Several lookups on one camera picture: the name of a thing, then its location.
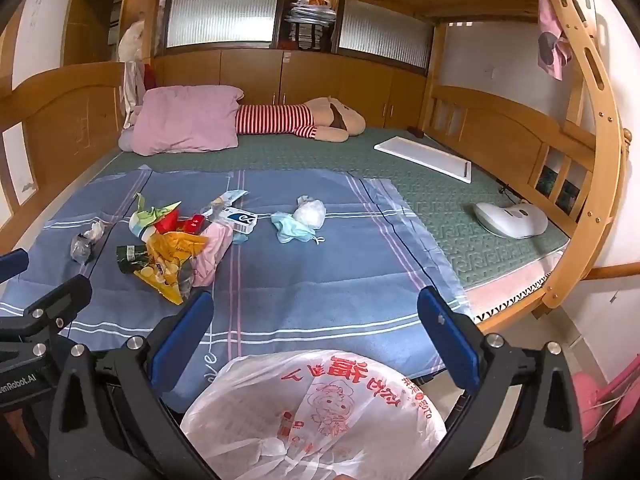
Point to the white hanging garment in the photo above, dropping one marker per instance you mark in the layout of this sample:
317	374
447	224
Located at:
132	50

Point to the white crumpled plastic bag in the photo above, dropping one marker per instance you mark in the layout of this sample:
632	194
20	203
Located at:
310	210

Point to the wooden cabinet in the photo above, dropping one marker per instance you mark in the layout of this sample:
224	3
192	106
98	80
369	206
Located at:
250	72

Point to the white flat board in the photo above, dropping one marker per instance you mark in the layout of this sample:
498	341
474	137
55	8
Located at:
425	157

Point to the red cloth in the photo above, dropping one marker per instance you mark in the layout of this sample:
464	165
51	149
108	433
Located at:
150	76

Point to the striped plush doll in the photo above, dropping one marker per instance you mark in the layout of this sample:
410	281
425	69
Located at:
275	119

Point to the blue face mask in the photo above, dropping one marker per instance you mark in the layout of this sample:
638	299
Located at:
290	227

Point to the blue plaid blanket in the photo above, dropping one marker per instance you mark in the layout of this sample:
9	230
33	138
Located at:
325	270

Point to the green patterned bed mat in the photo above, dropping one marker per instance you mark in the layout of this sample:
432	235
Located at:
450	200

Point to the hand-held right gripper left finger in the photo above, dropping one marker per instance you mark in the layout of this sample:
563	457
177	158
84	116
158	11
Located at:
183	325

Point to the wooden bunk bed frame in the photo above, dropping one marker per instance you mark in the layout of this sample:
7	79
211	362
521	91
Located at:
75	100

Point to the pink chair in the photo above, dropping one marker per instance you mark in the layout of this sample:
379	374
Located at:
600	400

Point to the red snack wrapper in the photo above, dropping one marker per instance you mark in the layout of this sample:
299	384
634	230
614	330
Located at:
169	222

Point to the white box with blue print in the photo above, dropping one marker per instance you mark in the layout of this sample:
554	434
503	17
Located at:
242	219

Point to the wooden handrail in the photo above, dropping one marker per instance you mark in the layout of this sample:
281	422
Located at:
612	271

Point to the clear plastic wrapper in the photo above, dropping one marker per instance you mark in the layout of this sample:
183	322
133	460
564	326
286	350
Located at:
82	249

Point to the pink hanging cloth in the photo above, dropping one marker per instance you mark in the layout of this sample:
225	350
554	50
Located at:
552	45

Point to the wooden bookshelf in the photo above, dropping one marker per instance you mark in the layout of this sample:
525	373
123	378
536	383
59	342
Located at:
92	15

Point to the red box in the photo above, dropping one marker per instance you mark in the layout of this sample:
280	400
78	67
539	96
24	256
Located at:
194	224

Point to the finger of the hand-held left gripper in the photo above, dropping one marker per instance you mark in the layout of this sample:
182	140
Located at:
55	302
12	265

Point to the pink pillow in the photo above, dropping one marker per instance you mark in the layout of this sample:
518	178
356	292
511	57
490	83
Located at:
185	120

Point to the pink plastic bag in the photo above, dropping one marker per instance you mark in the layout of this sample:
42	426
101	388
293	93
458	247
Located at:
212	252

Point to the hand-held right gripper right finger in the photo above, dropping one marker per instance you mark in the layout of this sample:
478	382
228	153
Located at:
447	340

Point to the green paper wrapper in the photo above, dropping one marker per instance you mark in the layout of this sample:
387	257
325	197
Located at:
147	215

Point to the frosted glass window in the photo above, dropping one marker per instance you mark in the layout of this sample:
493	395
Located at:
220	17
385	32

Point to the white printed plastic bag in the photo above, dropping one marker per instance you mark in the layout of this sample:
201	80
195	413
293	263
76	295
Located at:
300	385

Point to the wooden bunk ladder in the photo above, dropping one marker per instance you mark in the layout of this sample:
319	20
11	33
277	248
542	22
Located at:
597	110

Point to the dark green wrapper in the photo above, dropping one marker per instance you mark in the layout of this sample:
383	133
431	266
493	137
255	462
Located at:
131	256

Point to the yellow snack bag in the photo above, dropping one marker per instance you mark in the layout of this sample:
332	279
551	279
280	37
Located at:
172	250

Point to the white handheld massager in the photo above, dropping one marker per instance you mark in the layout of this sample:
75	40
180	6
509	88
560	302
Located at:
510	220

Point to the blue and white wrapper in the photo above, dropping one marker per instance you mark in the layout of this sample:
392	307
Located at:
230	197

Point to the light purple pillow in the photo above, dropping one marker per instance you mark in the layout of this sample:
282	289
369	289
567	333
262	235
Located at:
126	141

